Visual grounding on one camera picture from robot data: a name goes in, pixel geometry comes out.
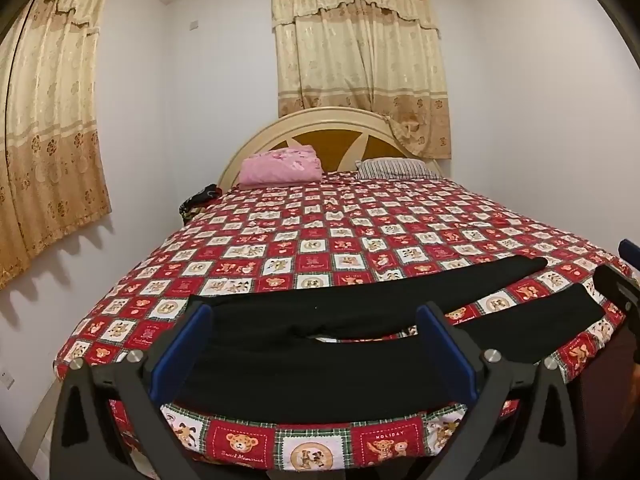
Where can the black pants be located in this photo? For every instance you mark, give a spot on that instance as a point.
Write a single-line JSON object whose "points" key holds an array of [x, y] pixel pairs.
{"points": [[310, 320]]}

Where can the dark cloth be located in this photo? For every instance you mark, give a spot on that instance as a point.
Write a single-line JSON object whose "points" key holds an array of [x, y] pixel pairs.
{"points": [[197, 200]]}

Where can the striped pillow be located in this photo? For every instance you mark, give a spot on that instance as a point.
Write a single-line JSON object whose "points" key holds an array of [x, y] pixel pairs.
{"points": [[395, 167]]}

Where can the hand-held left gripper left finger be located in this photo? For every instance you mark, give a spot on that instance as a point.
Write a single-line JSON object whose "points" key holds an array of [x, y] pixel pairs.
{"points": [[180, 355]]}

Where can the beige floral curtain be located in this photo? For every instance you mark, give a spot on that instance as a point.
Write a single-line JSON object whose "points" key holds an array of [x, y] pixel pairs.
{"points": [[360, 60], [50, 110]]}

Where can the pink folded blanket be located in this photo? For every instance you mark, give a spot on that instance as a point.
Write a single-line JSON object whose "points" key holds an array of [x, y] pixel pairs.
{"points": [[280, 167]]}

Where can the red checkered bear print blanket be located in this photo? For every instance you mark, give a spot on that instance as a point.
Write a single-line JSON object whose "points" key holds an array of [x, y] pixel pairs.
{"points": [[350, 220]]}

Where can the cream wooden headboard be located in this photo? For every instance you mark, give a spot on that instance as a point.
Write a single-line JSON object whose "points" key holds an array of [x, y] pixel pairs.
{"points": [[327, 132]]}

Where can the white wall outlet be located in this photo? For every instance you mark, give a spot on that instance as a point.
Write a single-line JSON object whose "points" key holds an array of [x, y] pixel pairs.
{"points": [[6, 380]]}

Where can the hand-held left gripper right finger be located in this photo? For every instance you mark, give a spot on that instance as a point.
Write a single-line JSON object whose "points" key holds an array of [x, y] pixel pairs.
{"points": [[445, 355]]}

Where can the cream bed side rail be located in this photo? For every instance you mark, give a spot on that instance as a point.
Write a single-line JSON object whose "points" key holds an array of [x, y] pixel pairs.
{"points": [[40, 420]]}

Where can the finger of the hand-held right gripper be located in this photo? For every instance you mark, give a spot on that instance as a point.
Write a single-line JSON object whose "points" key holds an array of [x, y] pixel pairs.
{"points": [[617, 287], [630, 250]]}

